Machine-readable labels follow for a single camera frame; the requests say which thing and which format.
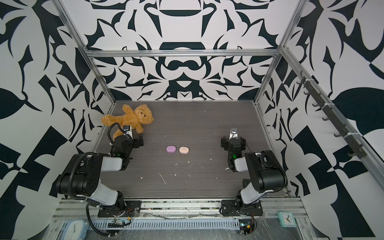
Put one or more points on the small green desk clock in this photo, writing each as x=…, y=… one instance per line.
x=287, y=220

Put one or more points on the white cable duct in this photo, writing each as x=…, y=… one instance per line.
x=174, y=224

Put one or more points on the wall hook rail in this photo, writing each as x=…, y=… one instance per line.
x=334, y=115

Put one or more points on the pink earbud charging case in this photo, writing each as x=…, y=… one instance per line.
x=184, y=150

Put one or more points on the black remote control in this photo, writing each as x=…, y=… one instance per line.
x=246, y=182

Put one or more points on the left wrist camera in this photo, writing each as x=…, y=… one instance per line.
x=127, y=130

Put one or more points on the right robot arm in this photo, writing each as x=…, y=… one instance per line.
x=265, y=171

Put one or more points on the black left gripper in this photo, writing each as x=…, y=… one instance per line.
x=136, y=144

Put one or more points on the aluminium frame corner post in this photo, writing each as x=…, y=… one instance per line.
x=267, y=77

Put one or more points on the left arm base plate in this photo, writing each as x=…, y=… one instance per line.
x=129, y=209

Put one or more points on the brown teddy bear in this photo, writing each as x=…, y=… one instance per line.
x=136, y=118

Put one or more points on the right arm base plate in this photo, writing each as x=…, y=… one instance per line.
x=232, y=208

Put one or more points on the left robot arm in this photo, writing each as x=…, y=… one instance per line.
x=81, y=180

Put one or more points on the purple earbud charging case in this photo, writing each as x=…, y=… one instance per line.
x=171, y=149

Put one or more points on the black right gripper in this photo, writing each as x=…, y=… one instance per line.
x=225, y=143

